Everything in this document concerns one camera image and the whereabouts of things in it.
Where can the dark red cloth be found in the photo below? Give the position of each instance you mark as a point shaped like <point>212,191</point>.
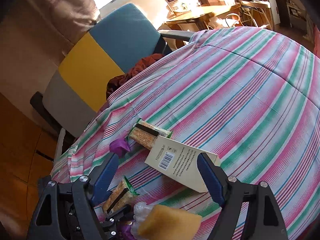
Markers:
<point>141,65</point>

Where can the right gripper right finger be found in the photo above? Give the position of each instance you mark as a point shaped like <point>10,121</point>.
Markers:
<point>263,219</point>

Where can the green cracker packet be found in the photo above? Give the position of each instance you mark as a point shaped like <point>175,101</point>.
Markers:
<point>146,134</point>
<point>122,195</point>

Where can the striped pink green bedsheet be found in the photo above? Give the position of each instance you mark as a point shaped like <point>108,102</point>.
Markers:
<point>247,94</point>

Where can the beige curtain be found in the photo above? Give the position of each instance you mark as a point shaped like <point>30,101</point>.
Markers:
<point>71,19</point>

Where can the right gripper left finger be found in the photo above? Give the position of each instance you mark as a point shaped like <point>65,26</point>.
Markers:
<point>66,211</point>

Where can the wooden wardrobe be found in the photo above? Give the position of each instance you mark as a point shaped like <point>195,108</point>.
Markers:
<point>26,153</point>

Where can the wooden desk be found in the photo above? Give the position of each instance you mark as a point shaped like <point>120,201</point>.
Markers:
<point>243,13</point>

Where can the clear plastic bag bundle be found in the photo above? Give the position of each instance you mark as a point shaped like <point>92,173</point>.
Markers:
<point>141,210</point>

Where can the yellow sponge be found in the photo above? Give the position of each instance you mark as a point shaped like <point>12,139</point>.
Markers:
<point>165,222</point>

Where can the grey yellow blue chair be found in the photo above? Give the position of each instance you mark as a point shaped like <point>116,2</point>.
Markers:
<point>111,48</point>

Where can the beige cardboard box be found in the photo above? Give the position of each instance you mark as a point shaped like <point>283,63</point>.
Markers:
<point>177,161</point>

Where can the purple snack packet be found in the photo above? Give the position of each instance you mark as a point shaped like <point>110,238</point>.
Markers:
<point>120,147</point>
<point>124,229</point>

